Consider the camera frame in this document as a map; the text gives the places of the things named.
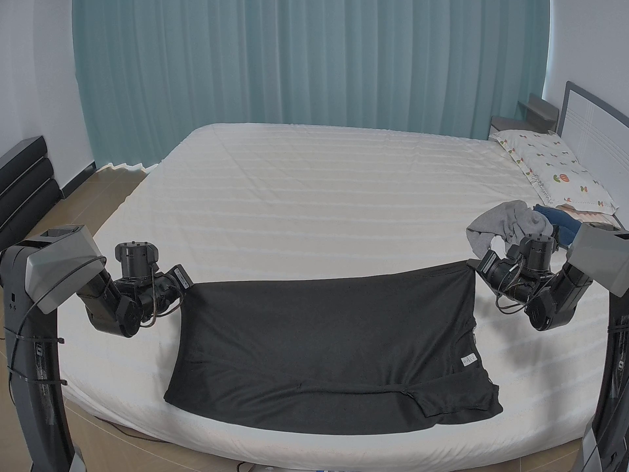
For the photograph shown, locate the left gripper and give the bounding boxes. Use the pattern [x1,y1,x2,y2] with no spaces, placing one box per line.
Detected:
[163,263,194,300]

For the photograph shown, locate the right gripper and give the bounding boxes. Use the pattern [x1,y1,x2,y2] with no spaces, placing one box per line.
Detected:
[474,250,508,290]

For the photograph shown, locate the black T-shirt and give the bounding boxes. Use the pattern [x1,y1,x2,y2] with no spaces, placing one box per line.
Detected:
[163,261,505,434]

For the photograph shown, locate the pile of clothes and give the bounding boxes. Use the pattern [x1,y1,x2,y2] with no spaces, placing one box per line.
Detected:
[466,202,583,260]

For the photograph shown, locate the bed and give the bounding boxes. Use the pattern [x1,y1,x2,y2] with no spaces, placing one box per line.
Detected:
[61,81,629,471]

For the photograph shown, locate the pale pink striped cloth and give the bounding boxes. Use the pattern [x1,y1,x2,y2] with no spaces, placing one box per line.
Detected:
[560,206,621,229]

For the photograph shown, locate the white printed pillow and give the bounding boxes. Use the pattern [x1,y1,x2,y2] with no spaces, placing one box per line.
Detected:
[489,130,621,215]

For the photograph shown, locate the grey bedside table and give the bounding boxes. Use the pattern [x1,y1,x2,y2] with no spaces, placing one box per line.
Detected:
[490,93,560,139]

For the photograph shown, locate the blue-green curtain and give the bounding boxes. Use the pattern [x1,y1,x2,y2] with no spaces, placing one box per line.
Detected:
[71,0,550,172]

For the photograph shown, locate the black cable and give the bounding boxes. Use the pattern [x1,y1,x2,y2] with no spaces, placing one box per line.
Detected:
[495,290,527,316]
[7,257,107,388]

